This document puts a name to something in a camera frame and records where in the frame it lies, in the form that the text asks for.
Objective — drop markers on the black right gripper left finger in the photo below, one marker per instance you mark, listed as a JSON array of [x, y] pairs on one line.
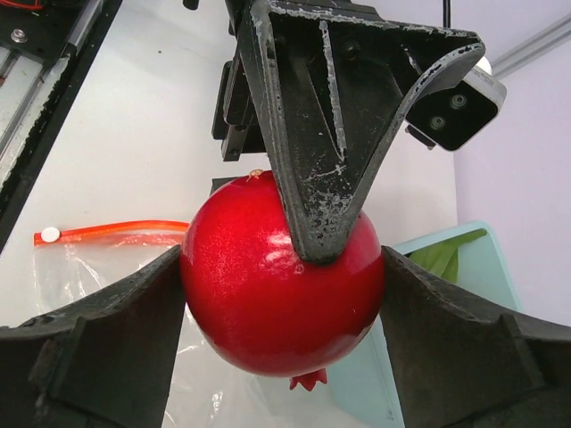
[[103, 361]]

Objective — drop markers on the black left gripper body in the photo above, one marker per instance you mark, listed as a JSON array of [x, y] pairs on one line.
[[235, 121]]

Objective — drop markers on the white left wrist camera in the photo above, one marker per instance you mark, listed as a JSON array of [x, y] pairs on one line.
[[452, 117]]

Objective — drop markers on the green fake leafy vegetable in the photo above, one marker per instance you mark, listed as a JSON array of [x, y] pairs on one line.
[[442, 259]]

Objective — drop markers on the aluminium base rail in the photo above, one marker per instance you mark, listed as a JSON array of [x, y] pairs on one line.
[[47, 48]]

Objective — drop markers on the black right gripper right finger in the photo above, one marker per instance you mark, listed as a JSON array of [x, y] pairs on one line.
[[460, 360]]

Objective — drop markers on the light blue plastic bin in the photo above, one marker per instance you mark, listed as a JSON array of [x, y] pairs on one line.
[[362, 383]]

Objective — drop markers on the clear zip top bag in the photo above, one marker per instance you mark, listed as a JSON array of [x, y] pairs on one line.
[[204, 392]]

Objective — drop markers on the red fake apple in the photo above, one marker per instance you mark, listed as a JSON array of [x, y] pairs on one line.
[[262, 308]]

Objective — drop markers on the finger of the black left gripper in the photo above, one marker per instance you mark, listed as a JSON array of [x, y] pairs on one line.
[[331, 83]]

